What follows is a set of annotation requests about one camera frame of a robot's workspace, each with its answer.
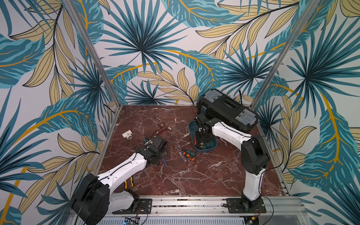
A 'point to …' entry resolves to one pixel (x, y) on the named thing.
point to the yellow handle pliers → (125, 183)
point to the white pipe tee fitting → (128, 134)
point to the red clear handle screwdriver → (168, 128)
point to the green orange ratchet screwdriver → (189, 153)
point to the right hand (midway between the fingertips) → (199, 139)
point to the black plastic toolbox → (218, 105)
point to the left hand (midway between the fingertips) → (162, 154)
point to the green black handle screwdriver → (208, 144)
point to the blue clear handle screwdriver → (164, 161)
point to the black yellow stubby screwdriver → (201, 145)
